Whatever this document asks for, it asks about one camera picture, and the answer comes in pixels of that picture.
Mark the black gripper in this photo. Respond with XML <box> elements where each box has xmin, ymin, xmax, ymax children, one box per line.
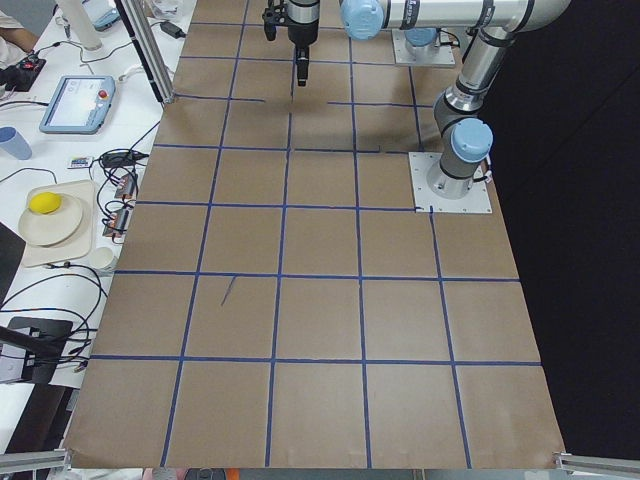
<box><xmin>287</xmin><ymin>20</ymin><xmax>319</xmax><ymax>86</ymax></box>

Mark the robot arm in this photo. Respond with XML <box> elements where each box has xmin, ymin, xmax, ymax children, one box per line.
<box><xmin>263</xmin><ymin>1</ymin><xmax>569</xmax><ymax>160</ymax></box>
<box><xmin>404</xmin><ymin>28</ymin><xmax>460</xmax><ymax>50</ymax></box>

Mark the black power adapter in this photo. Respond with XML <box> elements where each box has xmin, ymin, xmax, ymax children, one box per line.
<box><xmin>159</xmin><ymin>20</ymin><xmax>187</xmax><ymax>39</ymax></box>

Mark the teach pendant tablet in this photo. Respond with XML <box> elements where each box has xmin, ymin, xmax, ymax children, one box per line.
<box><xmin>39</xmin><ymin>75</ymin><xmax>116</xmax><ymax>135</ymax></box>

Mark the white paper cup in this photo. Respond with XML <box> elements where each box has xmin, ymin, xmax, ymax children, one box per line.
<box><xmin>88</xmin><ymin>247</ymin><xmax>118</xmax><ymax>275</ymax></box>

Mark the beige tray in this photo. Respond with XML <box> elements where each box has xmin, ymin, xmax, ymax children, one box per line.
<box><xmin>18</xmin><ymin>180</ymin><xmax>96</xmax><ymax>267</ymax></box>

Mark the yellow lemon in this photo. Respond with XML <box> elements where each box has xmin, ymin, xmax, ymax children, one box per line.
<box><xmin>28</xmin><ymin>191</ymin><xmax>62</xmax><ymax>215</ymax></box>

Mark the blue plastic cup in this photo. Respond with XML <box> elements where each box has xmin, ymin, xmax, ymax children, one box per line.
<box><xmin>0</xmin><ymin>126</ymin><xmax>32</xmax><ymax>160</ymax></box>

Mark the beige plate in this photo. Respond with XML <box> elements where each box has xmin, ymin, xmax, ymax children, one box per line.
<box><xmin>18</xmin><ymin>194</ymin><xmax>83</xmax><ymax>246</ymax></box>

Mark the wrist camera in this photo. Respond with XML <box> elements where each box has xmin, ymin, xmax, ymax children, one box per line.
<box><xmin>262</xmin><ymin>0</ymin><xmax>287</xmax><ymax>41</ymax></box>

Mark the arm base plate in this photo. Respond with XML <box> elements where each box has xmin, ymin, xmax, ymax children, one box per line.
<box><xmin>392</xmin><ymin>29</ymin><xmax>456</xmax><ymax>68</ymax></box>
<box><xmin>408</xmin><ymin>152</ymin><xmax>492</xmax><ymax>214</ymax></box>

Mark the aluminium frame post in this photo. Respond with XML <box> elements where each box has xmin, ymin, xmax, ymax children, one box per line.
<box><xmin>115</xmin><ymin>0</ymin><xmax>174</xmax><ymax>104</ymax></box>

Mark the black camera stand base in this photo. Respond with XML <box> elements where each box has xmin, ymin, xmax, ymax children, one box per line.
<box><xmin>1</xmin><ymin>316</ymin><xmax>73</xmax><ymax>384</ymax></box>

